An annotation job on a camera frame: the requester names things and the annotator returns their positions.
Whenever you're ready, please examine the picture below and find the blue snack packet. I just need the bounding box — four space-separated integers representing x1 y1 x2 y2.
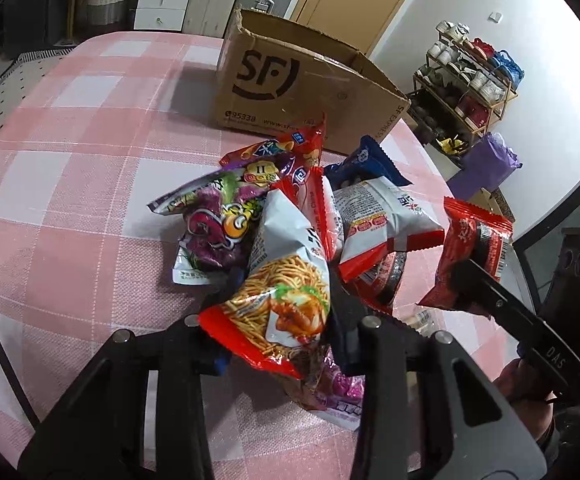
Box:
323 136 411 191

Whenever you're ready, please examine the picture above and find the dark red snack packet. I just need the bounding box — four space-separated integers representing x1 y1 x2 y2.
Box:
418 196 514 318

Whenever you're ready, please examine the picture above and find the purple grape candy bag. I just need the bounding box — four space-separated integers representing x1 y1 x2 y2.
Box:
147 167 276 287

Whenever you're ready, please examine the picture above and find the red white striped snack bag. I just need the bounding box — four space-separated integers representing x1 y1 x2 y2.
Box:
273 167 344 261

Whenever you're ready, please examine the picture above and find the brown SF cardboard box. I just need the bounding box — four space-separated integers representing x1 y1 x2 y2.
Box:
214 9 410 155

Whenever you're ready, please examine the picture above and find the noodle snack bag red white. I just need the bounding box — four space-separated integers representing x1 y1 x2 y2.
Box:
200 190 330 379

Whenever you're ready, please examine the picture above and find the purple plastic bag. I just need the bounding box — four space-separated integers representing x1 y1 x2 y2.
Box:
447 132 522 200

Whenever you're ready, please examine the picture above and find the person's right hand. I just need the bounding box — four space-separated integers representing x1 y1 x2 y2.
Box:
493 359 559 462

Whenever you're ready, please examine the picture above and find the red orange chips bag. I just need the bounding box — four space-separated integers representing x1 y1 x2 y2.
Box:
219 119 326 184

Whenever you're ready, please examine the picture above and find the wooden shoe rack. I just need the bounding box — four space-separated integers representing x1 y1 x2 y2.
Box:
408 21 524 159

